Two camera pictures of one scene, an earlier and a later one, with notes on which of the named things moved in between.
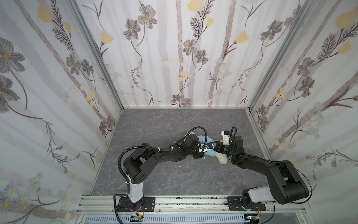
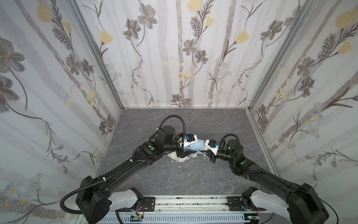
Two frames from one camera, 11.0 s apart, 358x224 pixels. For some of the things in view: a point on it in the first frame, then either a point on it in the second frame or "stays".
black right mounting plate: [235, 204] stays
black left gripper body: [199, 152] to [181, 149]
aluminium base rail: [182, 204] stays
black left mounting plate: [149, 205] stays
